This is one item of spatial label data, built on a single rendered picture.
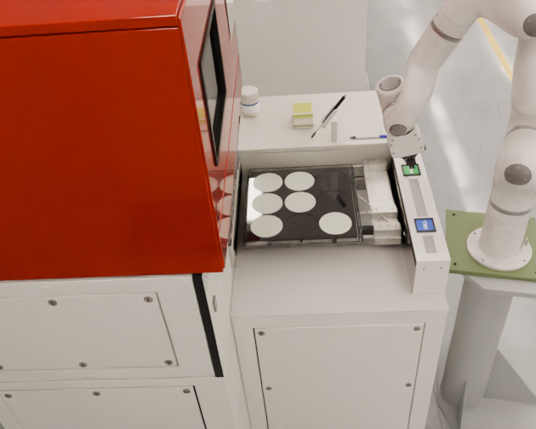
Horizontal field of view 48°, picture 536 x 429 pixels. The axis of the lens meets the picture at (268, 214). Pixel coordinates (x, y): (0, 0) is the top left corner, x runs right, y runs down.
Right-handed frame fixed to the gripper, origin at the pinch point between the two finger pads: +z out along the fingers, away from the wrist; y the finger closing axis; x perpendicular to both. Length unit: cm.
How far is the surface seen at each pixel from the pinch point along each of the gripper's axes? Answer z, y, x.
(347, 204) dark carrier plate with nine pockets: 6.8, -22.2, -6.2
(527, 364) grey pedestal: 111, 26, -19
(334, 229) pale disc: 4.1, -26.2, -17.6
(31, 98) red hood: -91, -55, -55
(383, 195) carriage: 12.7, -11.3, -0.2
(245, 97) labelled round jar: -12, -53, 38
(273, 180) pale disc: 1.7, -46.3, 6.8
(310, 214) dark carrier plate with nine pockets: 2.9, -33.7, -10.8
